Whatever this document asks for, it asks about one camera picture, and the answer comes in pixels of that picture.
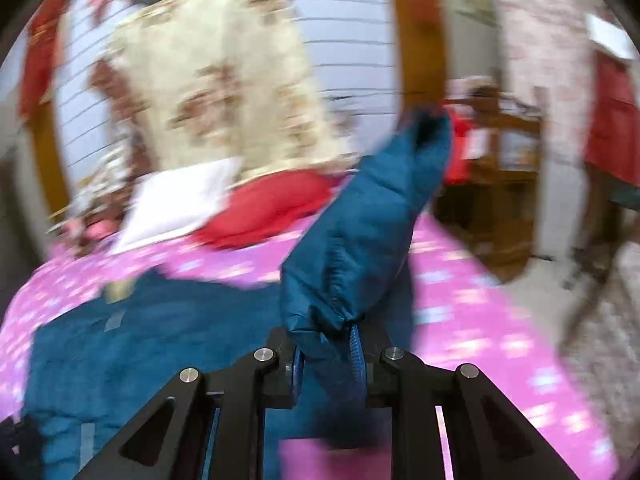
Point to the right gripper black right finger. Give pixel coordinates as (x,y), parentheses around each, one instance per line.
(449,423)

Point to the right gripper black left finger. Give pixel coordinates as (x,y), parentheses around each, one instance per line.
(205,425)

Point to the teal quilted down jacket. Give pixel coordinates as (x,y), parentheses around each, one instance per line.
(94,367)

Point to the pink floral bed sheet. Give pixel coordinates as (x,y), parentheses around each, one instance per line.
(462,316)

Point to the wooden shelf rack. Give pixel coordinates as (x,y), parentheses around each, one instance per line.
(494,213)

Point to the white pillow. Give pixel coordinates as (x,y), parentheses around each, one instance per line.
(174,203)

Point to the red ruffled cushion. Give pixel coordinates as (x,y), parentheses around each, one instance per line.
(266,207)

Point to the red shopping bag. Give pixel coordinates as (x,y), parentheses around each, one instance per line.
(457,172)

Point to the red hanging cloth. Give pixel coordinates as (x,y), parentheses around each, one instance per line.
(613,139)

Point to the cream floral quilt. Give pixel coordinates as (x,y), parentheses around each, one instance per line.
(202,80)

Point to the pink floral curtain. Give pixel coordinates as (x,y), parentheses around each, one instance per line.
(545,45)

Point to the white slatted headboard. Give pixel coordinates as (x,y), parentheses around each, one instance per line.
(351,44)

